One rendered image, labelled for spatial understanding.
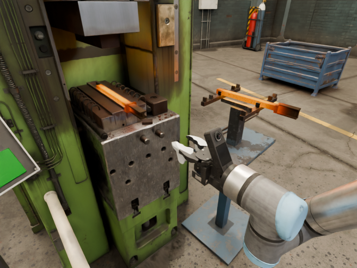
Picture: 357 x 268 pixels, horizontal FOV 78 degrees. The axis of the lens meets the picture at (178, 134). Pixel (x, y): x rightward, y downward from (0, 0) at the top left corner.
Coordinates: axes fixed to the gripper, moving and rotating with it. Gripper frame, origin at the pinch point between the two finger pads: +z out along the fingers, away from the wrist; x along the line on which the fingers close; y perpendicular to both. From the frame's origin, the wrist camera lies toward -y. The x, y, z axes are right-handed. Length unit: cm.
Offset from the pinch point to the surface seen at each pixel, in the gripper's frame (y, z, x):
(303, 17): 7, 342, 839
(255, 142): 29, 7, 59
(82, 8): -34.6, 32.9, -11.6
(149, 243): 86, 28, -1
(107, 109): 0.9, 37.7, -7.6
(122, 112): 2.1, 32.9, -3.6
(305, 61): 50, 114, 372
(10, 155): -2.6, 18.7, -41.6
